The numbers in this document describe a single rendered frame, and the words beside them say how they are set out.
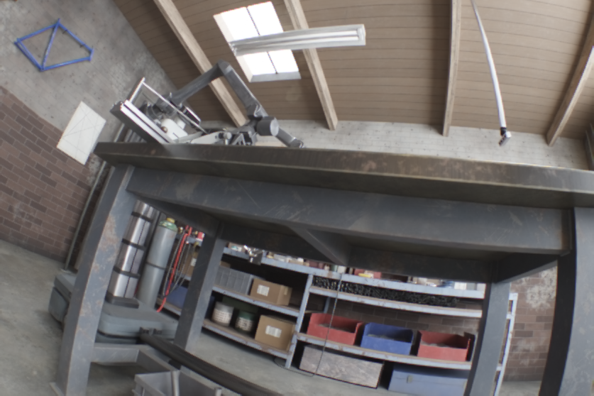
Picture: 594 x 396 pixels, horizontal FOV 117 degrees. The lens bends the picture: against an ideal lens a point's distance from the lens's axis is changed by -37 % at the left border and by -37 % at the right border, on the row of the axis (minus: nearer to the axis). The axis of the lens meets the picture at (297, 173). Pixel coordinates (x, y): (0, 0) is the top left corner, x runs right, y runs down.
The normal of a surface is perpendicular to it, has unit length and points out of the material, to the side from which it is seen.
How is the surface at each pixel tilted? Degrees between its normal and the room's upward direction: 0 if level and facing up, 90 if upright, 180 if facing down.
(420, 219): 90
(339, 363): 90
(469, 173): 90
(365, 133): 90
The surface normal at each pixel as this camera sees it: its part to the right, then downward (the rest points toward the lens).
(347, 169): -0.33, -0.44
